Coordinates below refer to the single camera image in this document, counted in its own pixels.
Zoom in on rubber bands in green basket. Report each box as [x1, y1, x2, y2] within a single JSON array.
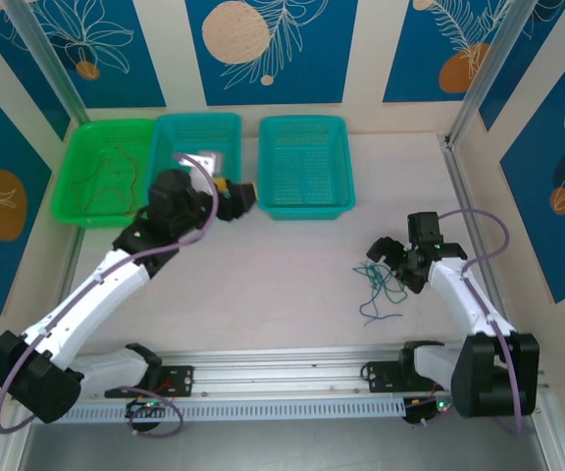
[[69, 151, 139, 217]]

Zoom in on dark green thin cable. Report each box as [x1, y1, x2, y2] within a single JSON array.
[[352, 262, 409, 320]]

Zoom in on blue thin cable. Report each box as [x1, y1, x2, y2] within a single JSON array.
[[358, 274, 409, 328]]

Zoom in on teal perforated plastic basket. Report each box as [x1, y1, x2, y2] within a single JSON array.
[[145, 112, 243, 197], [256, 115, 358, 222]]

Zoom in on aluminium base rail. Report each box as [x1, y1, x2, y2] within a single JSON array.
[[154, 346, 463, 394]]

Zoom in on silver grey packet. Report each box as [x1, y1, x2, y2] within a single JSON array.
[[191, 150, 226, 177]]

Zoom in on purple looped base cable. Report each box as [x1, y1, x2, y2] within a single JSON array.
[[128, 386, 185, 439]]

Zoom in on aluminium frame post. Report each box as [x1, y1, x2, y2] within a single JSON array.
[[444, 0, 535, 146], [3, 0, 90, 130]]

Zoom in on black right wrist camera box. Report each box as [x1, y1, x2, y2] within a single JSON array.
[[406, 211, 444, 249]]

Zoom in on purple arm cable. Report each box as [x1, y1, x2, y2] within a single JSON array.
[[437, 208, 528, 438], [0, 151, 218, 436]]

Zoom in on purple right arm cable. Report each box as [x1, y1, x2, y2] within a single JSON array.
[[437, 208, 528, 438]]

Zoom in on grey slotted cable duct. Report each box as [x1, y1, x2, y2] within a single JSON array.
[[59, 395, 407, 424]]

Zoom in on brown thin cable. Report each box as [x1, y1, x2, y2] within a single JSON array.
[[98, 145, 142, 197]]

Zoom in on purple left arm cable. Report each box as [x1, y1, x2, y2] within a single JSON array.
[[0, 151, 218, 436]]

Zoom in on green perforated plastic basket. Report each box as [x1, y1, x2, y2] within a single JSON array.
[[49, 118, 158, 230]]

